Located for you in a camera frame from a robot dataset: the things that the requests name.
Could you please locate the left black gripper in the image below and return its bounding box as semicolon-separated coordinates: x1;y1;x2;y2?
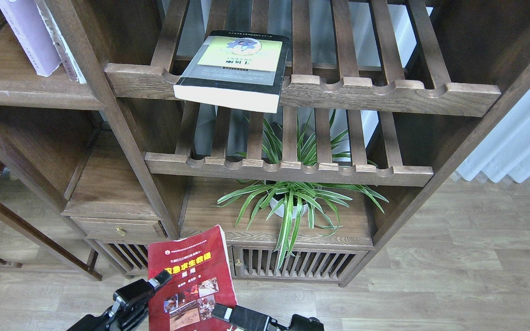
68;270;172;331

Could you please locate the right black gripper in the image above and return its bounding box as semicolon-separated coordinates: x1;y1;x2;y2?
212;303;325;331

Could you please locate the red cover book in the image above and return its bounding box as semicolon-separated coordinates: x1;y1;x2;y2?
148;225;237;331

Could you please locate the black yellow thick book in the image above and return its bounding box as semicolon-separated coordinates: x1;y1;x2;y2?
173;30;290;113

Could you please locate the lavender white book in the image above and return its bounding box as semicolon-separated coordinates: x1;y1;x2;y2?
0;0;61;77

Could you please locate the white plant pot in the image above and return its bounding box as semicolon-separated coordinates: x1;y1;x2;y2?
269;193;308;218

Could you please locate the green spider plant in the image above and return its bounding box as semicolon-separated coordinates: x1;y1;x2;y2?
214;110;389;271

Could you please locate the dark wooden bookshelf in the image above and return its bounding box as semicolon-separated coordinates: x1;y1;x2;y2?
0;0;530;286

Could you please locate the upright book worn spine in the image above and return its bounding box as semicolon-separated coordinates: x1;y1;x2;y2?
35;0;86;84

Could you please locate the white curtain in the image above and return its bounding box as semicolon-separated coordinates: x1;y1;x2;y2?
455;89;530;183

